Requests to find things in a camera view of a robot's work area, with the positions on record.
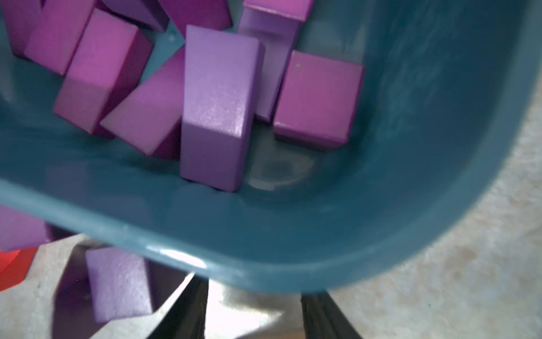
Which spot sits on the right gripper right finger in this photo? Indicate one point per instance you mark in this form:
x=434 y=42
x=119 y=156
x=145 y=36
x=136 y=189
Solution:
x=322 y=318

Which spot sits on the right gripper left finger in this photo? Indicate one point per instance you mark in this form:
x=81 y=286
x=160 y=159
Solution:
x=187 y=317

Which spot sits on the purple block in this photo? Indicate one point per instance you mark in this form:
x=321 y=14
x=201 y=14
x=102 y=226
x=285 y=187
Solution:
x=149 y=118

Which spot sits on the purple cube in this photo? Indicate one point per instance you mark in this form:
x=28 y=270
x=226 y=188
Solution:
x=318 y=100
x=107 y=66
x=124 y=285

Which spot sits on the teal plastic storage bin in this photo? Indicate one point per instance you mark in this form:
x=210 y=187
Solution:
x=445 y=90

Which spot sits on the red arch brick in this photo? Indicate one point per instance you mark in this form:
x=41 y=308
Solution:
x=15 y=266

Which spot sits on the purple long brick centre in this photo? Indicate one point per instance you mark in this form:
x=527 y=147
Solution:
x=222 y=72

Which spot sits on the purple brick left of arch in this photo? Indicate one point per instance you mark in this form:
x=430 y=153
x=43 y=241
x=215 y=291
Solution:
x=276 y=24

